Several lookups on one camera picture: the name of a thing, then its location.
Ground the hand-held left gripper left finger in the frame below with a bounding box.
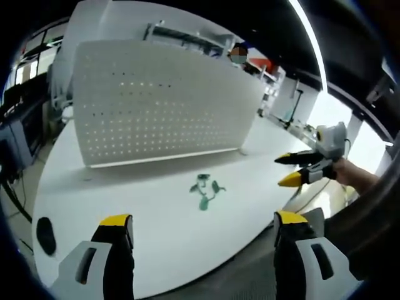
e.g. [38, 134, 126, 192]
[51, 214, 136, 300]

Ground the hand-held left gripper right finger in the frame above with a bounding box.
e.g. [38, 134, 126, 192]
[273, 211, 364, 300]

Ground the white perforated mounting plate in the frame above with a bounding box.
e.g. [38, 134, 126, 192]
[72, 39, 267, 169]

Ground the person's right hand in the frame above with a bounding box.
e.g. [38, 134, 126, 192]
[331, 157, 353, 186]

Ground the black kick scooter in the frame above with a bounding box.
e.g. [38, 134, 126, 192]
[271, 88, 306, 129]

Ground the person's dark clothing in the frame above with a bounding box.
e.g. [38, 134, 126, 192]
[323, 131, 400, 284]

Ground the long ceiling light strip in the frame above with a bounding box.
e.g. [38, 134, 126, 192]
[287, 0, 329, 94]

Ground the black floor cable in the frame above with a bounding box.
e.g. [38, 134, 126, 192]
[0, 177, 34, 224]

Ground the white metal shelf frame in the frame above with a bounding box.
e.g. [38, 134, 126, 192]
[142, 19, 241, 59]

